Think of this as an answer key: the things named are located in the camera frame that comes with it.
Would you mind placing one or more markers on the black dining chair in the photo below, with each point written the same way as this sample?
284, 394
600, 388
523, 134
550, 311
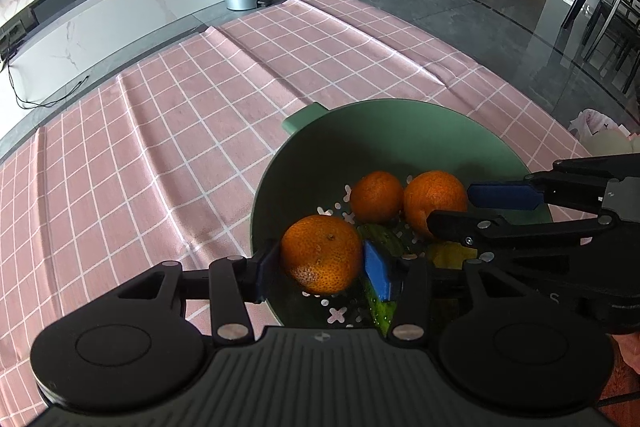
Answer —
620, 27

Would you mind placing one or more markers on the green colander bowl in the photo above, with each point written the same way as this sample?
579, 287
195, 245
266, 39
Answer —
380, 134

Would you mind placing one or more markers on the white television cabinet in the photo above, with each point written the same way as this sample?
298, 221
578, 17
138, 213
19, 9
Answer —
125, 17

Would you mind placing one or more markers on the red cushion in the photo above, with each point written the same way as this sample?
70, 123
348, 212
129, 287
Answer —
630, 357

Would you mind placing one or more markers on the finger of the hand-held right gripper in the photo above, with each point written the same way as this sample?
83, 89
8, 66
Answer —
455, 227
502, 197

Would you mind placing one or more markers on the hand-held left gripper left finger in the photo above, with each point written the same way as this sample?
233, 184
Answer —
265, 269

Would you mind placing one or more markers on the pink checked tablecloth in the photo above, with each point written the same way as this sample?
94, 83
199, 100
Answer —
175, 132

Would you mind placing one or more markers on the pink plastic bag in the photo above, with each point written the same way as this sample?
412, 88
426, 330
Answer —
595, 122

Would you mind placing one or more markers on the green cucumber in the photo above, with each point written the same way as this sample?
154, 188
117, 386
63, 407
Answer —
387, 239

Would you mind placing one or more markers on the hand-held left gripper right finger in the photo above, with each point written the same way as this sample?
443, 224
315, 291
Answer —
380, 269

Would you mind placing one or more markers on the orange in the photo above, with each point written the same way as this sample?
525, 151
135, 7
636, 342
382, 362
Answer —
376, 198
320, 254
435, 202

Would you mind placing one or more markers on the green yellow mango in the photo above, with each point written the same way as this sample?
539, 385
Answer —
450, 256

